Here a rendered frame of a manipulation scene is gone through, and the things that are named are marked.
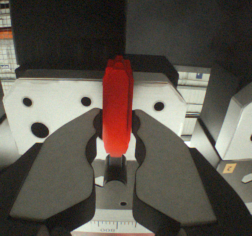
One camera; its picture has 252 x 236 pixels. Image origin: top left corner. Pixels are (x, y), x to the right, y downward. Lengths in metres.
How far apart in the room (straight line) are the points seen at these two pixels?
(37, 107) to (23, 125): 0.02
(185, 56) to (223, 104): 0.53
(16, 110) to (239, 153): 0.21
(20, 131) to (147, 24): 0.58
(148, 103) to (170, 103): 0.02
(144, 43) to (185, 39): 0.15
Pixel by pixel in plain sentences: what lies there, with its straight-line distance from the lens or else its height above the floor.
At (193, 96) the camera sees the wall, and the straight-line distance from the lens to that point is 5.10.
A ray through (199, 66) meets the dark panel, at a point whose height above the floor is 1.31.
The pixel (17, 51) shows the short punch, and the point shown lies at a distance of 0.20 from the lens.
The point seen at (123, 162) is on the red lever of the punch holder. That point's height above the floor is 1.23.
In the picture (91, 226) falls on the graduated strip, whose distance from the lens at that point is 0.30.
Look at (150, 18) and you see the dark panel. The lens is 0.69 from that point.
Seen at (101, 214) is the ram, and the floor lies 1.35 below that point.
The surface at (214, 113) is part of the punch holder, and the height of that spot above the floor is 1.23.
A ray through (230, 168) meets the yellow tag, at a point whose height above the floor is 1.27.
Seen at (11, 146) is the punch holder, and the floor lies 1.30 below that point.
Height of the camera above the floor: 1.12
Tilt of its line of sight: 29 degrees up
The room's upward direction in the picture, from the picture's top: 177 degrees counter-clockwise
